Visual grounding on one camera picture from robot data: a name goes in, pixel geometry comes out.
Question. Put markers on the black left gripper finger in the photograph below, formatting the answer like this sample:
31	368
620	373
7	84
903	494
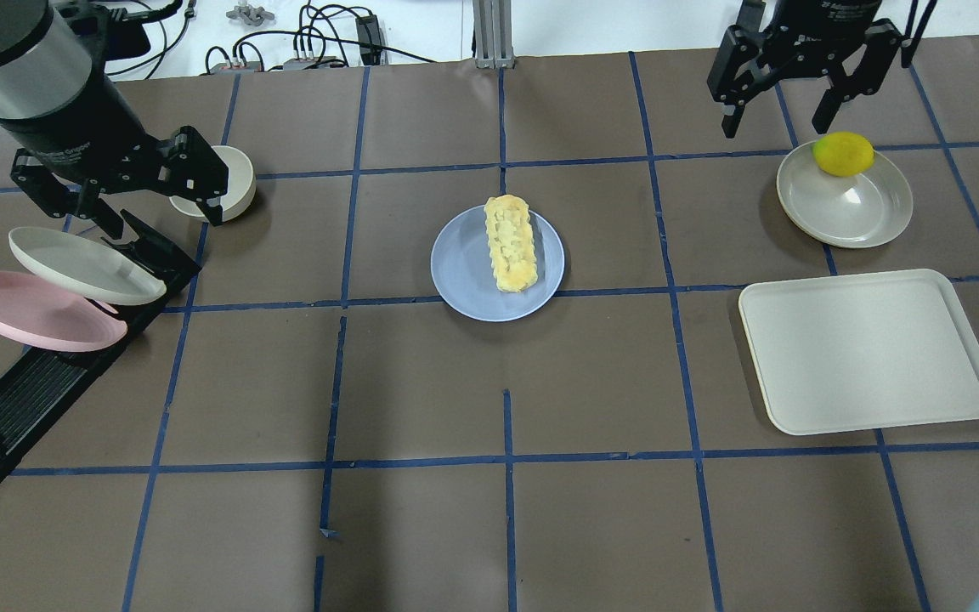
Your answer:
173	178
86	203

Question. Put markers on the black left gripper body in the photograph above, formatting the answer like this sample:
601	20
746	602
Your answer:
71	121

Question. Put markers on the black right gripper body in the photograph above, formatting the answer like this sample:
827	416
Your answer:
829	19

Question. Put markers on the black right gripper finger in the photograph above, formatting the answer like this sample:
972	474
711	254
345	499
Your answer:
881	47
746	64

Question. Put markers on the blue plate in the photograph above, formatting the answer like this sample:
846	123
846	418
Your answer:
462	273

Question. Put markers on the yellow bread roll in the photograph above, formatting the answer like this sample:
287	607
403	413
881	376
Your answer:
510	239

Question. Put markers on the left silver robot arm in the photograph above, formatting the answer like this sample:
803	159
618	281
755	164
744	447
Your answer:
48	49

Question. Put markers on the cream plate in rack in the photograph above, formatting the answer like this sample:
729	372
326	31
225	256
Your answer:
84	267

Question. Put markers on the pink plate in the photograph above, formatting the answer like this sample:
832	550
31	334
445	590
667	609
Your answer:
39	314

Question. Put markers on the white shallow plate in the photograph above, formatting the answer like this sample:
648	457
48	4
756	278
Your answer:
865	211

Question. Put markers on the black plate rack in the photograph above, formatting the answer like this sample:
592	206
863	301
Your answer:
42	385

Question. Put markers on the cream bowl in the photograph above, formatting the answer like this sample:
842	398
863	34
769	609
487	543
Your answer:
241	178

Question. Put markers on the yellow lemon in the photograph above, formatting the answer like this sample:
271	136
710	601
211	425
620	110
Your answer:
843	154

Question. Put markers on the black power adapter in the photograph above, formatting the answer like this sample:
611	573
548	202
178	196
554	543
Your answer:
370	39

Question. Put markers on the white rectangular tray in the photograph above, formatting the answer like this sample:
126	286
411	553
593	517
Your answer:
845	353

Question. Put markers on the aluminium frame post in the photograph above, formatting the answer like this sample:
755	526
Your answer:
492	34

